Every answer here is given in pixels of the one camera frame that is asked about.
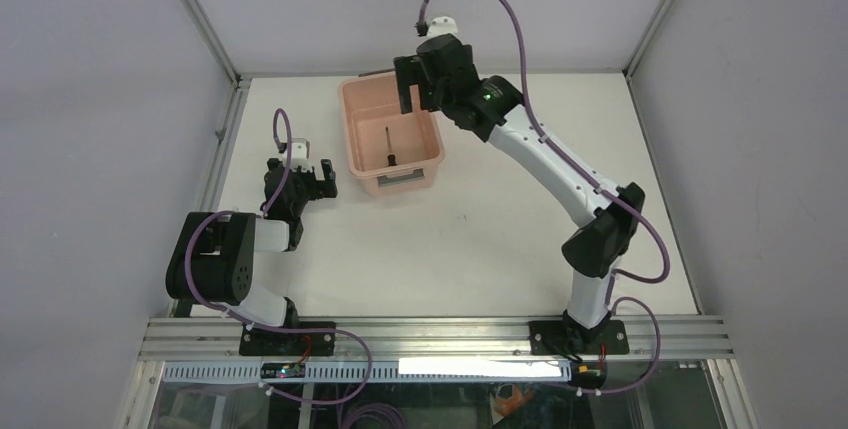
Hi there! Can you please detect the purple cable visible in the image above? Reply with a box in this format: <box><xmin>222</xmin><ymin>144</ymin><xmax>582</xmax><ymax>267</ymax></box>
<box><xmin>184</xmin><ymin>107</ymin><xmax>374</xmax><ymax>407</ymax></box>
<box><xmin>414</xmin><ymin>0</ymin><xmax>672</xmax><ymax>395</ymax></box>

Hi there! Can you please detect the right aluminium frame post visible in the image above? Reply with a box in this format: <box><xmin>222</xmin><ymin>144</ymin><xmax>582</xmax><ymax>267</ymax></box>
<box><xmin>622</xmin><ymin>0</ymin><xmax>675</xmax><ymax>82</ymax></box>

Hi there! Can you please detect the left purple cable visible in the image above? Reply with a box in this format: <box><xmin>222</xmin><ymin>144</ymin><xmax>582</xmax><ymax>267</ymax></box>
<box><xmin>184</xmin><ymin>107</ymin><xmax>374</xmax><ymax>407</ymax></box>

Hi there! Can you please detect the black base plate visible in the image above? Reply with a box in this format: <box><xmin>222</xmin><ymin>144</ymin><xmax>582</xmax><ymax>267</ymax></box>
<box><xmin>528</xmin><ymin>320</ymin><xmax>630</xmax><ymax>358</ymax></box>
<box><xmin>238</xmin><ymin>320</ymin><xmax>336</xmax><ymax>357</ymax></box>

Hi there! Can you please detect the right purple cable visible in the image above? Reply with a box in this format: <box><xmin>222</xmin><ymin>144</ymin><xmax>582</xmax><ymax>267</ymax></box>
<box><xmin>414</xmin><ymin>0</ymin><xmax>672</xmax><ymax>395</ymax></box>

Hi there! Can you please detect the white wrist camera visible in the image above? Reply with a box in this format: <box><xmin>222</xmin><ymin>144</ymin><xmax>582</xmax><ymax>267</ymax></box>
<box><xmin>278</xmin><ymin>138</ymin><xmax>314</xmax><ymax>172</ymax></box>
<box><xmin>415</xmin><ymin>15</ymin><xmax>458</xmax><ymax>39</ymax></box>

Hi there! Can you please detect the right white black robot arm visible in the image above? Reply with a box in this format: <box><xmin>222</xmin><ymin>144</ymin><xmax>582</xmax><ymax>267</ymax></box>
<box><xmin>393</xmin><ymin>34</ymin><xmax>645</xmax><ymax>351</ymax></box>

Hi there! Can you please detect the pink plastic bin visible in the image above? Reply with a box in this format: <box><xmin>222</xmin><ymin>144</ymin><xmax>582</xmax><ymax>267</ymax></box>
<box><xmin>338</xmin><ymin>71</ymin><xmax>445</xmax><ymax>197</ymax></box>

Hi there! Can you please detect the aluminium front rail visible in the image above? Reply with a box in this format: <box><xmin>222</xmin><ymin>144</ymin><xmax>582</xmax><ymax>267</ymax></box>
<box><xmin>138</xmin><ymin>315</ymin><xmax>735</xmax><ymax>362</ymax></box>

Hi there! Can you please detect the left aluminium frame post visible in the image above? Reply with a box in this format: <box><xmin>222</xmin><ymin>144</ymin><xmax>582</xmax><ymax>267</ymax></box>
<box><xmin>180</xmin><ymin>0</ymin><xmax>241</xmax><ymax>87</ymax></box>

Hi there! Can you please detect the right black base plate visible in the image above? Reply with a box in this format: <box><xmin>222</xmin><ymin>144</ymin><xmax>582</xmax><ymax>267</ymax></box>
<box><xmin>528</xmin><ymin>320</ymin><xmax>630</xmax><ymax>358</ymax></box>

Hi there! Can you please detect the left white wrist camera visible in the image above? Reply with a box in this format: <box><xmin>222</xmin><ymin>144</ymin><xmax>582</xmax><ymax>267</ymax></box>
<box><xmin>278</xmin><ymin>138</ymin><xmax>314</xmax><ymax>172</ymax></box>

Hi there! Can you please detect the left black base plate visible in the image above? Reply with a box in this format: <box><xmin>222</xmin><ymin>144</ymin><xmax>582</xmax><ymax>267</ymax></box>
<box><xmin>238</xmin><ymin>320</ymin><xmax>336</xmax><ymax>357</ymax></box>

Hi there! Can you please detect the white slotted cable duct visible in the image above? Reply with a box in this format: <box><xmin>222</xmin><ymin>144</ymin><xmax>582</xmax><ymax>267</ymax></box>
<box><xmin>163</xmin><ymin>357</ymin><xmax>571</xmax><ymax>385</ymax></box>

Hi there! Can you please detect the orange object under table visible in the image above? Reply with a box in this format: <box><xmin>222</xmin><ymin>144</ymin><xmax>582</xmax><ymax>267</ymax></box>
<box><xmin>492</xmin><ymin>383</ymin><xmax>534</xmax><ymax>417</ymax></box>

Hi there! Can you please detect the aluminium frame post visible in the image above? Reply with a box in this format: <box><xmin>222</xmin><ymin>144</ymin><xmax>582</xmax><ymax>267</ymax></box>
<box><xmin>180</xmin><ymin>0</ymin><xmax>241</xmax><ymax>87</ymax></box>
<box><xmin>622</xmin><ymin>0</ymin><xmax>675</xmax><ymax>82</ymax></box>

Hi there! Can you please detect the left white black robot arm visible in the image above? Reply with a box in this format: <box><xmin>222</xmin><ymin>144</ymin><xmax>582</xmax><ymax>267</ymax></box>
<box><xmin>165</xmin><ymin>158</ymin><xmax>338</xmax><ymax>330</ymax></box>

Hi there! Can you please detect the black yellow handled screwdriver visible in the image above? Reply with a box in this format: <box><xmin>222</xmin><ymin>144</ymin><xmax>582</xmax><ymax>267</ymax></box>
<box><xmin>385</xmin><ymin>127</ymin><xmax>398</xmax><ymax>167</ymax></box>

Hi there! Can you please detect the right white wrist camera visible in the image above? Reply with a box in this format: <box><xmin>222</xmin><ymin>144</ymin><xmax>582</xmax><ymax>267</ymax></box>
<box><xmin>415</xmin><ymin>15</ymin><xmax>458</xmax><ymax>39</ymax></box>

